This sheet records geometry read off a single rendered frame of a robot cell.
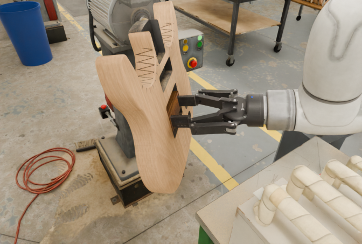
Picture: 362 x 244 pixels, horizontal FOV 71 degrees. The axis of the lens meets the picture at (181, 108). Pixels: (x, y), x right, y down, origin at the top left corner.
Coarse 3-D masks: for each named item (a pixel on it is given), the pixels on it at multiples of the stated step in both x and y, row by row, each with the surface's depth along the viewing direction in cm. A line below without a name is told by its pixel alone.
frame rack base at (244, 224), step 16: (240, 208) 55; (304, 208) 55; (240, 224) 56; (256, 224) 52; (272, 224) 52; (288, 224) 52; (336, 224) 52; (240, 240) 59; (256, 240) 53; (272, 240) 49; (288, 240) 49; (304, 240) 49; (352, 240) 49
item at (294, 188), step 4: (292, 172) 51; (292, 176) 51; (292, 180) 51; (296, 180) 50; (288, 184) 53; (292, 184) 51; (296, 184) 51; (300, 184) 50; (288, 188) 53; (292, 188) 52; (296, 188) 51; (300, 188) 51; (288, 192) 53; (292, 192) 52; (296, 192) 52; (300, 192) 52; (292, 196) 53; (296, 196) 53; (300, 196) 54; (296, 200) 54
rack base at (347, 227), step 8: (312, 200) 65; (320, 200) 65; (352, 200) 65; (320, 208) 63; (328, 208) 63; (328, 216) 62; (336, 216) 62; (344, 224) 60; (352, 232) 58; (360, 240) 57
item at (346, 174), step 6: (330, 162) 62; (336, 162) 61; (330, 168) 61; (336, 168) 60; (342, 168) 60; (348, 168) 60; (336, 174) 61; (342, 174) 59; (348, 174) 59; (354, 174) 58; (348, 180) 58; (354, 180) 57; (360, 180) 57; (354, 186) 57; (360, 186) 56; (360, 192) 57
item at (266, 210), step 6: (264, 198) 47; (264, 204) 48; (270, 204) 47; (258, 210) 51; (264, 210) 48; (270, 210) 48; (258, 216) 51; (264, 216) 49; (270, 216) 49; (258, 222) 52; (264, 222) 51; (270, 222) 51
